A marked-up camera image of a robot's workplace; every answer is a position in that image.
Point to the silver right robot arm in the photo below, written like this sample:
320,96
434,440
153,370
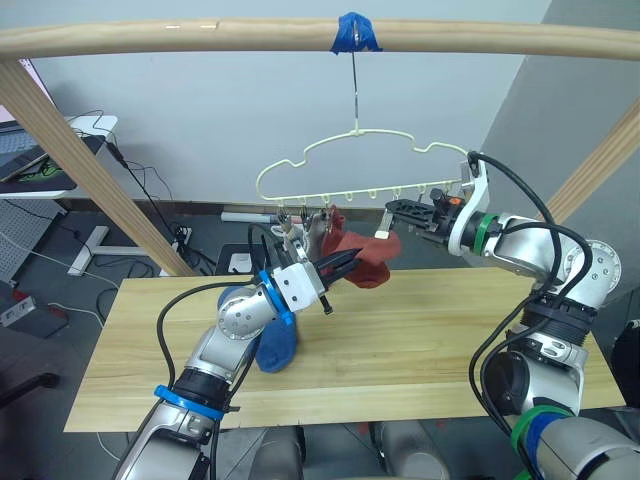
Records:
530,245

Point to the grey rounded shape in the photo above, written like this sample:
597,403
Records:
282,452
412,452

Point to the grey floor device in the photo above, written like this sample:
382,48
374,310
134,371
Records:
17,310

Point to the red sock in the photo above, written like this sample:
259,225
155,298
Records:
372,260

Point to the grey pegboard panel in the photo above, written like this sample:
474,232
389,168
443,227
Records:
25,225

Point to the black mouse pad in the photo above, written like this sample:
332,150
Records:
50,182

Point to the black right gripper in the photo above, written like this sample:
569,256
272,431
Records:
442,222

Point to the white power strip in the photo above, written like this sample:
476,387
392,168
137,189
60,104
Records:
182,237

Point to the black chair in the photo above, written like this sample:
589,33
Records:
627,350

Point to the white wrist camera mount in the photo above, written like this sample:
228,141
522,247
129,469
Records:
297,287
472,210

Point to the blue tape wrap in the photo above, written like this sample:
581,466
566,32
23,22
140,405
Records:
345,37

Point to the blue sock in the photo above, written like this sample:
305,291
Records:
277,350

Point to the white desk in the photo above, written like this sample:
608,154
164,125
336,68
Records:
95,122

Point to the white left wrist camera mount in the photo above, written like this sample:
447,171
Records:
297,287

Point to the wooden slanted post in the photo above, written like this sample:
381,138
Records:
600,160
75,150

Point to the metal hanger clip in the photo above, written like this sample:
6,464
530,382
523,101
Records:
304,216
283,220
317,235

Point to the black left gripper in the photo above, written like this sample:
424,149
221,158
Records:
325,277

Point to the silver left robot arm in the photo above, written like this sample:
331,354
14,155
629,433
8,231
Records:
240,315

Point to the grey laptop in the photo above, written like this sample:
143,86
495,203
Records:
15,145

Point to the cream plastic clip hanger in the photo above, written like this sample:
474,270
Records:
356,131

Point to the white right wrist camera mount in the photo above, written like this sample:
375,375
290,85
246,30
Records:
472,210

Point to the wooden horizontal rail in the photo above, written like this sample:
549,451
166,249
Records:
150,37

